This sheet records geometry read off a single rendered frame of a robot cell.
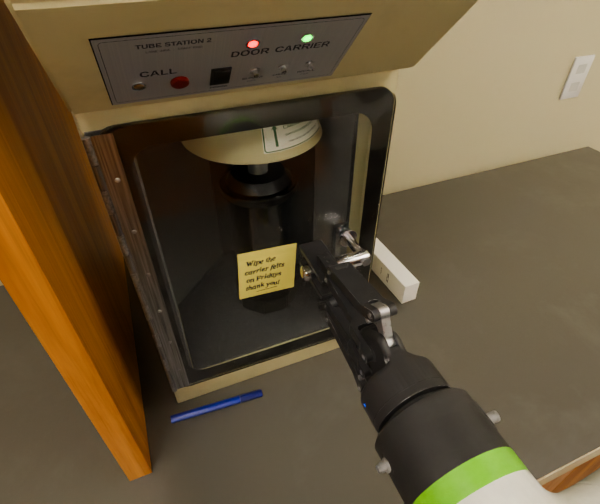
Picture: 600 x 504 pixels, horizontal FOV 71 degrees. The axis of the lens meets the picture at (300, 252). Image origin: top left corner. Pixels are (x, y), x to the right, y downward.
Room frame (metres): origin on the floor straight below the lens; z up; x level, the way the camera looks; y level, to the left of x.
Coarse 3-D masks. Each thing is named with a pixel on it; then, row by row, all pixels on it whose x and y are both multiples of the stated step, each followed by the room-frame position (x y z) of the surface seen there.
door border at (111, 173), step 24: (96, 144) 0.34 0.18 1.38; (96, 168) 0.33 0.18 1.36; (120, 168) 0.34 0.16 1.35; (120, 192) 0.34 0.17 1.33; (120, 216) 0.34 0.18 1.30; (144, 240) 0.34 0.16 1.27; (144, 264) 0.34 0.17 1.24; (144, 288) 0.34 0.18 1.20; (168, 336) 0.34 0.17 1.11; (168, 360) 0.34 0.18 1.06
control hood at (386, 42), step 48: (48, 0) 0.25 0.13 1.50; (96, 0) 0.26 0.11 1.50; (144, 0) 0.26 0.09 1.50; (192, 0) 0.28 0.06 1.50; (240, 0) 0.29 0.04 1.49; (288, 0) 0.30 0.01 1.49; (336, 0) 0.32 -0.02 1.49; (384, 0) 0.34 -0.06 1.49; (432, 0) 0.36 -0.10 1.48; (48, 48) 0.27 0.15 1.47; (384, 48) 0.39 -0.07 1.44; (96, 96) 0.31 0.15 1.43; (192, 96) 0.35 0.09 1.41
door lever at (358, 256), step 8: (344, 232) 0.43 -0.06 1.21; (352, 232) 0.43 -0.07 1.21; (344, 240) 0.43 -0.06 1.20; (352, 240) 0.42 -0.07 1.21; (352, 248) 0.41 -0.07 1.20; (360, 248) 0.40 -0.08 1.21; (344, 256) 0.39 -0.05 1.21; (352, 256) 0.39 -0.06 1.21; (360, 256) 0.39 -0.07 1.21; (368, 256) 0.39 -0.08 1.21; (352, 264) 0.38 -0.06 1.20; (360, 264) 0.38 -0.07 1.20; (368, 264) 0.38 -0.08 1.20; (304, 272) 0.36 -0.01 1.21; (312, 272) 0.36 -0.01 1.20
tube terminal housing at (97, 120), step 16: (320, 80) 0.43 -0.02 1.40; (336, 80) 0.44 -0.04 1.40; (352, 80) 0.44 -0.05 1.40; (368, 80) 0.45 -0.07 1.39; (384, 80) 0.46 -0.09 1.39; (208, 96) 0.39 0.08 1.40; (224, 96) 0.39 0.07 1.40; (240, 96) 0.40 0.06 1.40; (256, 96) 0.40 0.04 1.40; (272, 96) 0.41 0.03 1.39; (288, 96) 0.42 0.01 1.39; (304, 96) 0.42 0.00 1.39; (96, 112) 0.35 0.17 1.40; (112, 112) 0.36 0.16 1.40; (128, 112) 0.36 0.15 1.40; (144, 112) 0.36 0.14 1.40; (160, 112) 0.37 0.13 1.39; (176, 112) 0.38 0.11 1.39; (192, 112) 0.38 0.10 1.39; (80, 128) 0.34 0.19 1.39; (96, 128) 0.35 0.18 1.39; (304, 352) 0.42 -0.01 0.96; (320, 352) 0.44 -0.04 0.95; (256, 368) 0.39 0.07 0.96; (272, 368) 0.40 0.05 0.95; (208, 384) 0.36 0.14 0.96; (224, 384) 0.37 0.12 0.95
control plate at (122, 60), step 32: (160, 32) 0.29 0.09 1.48; (192, 32) 0.29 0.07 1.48; (224, 32) 0.30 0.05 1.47; (256, 32) 0.32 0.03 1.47; (288, 32) 0.33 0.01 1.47; (320, 32) 0.34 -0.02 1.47; (352, 32) 0.35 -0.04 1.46; (128, 64) 0.30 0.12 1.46; (160, 64) 0.31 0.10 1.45; (192, 64) 0.32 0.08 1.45; (224, 64) 0.33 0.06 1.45; (256, 64) 0.35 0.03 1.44; (288, 64) 0.36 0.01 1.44; (320, 64) 0.38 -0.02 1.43; (128, 96) 0.32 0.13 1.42; (160, 96) 0.34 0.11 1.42
